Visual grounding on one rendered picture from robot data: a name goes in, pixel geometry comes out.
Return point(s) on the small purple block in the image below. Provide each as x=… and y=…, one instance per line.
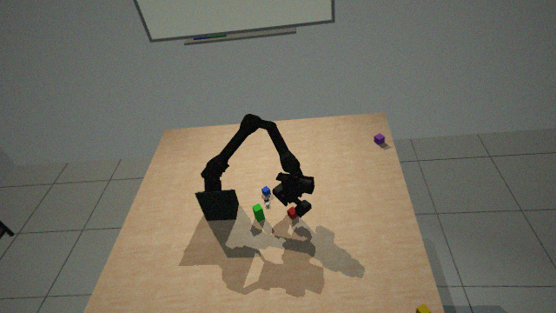
x=379, y=139

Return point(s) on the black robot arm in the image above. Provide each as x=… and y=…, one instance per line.
x=250, y=123

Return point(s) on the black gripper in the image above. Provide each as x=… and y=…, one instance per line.
x=301, y=208

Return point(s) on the blue block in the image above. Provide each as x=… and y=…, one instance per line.
x=265, y=191

